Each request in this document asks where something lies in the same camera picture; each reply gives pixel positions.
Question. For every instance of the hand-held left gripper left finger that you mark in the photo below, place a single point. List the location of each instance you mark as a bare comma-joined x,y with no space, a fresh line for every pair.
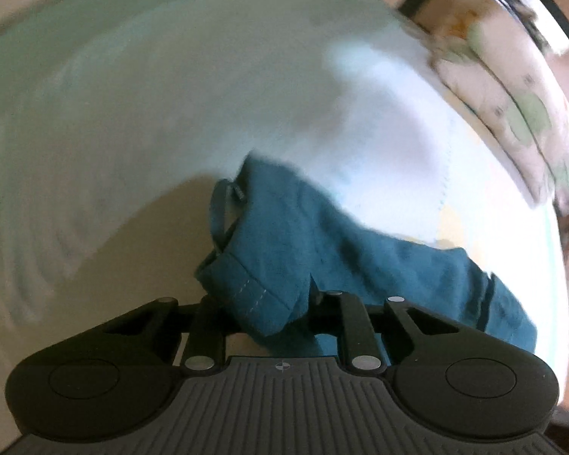
204,331

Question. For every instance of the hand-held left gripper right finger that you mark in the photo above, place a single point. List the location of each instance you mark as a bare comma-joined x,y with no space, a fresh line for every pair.
353,327

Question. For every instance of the teal pants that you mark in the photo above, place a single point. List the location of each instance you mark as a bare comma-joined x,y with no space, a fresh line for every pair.
289,227

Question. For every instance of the pastel printed bed sheet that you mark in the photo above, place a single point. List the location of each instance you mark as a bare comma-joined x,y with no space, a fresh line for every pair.
170,80

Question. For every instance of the small leaf-print pillow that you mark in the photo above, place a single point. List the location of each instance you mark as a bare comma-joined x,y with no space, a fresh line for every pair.
483,95

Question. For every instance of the large leaf-print pillow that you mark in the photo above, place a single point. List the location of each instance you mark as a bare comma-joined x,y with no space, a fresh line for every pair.
545,104

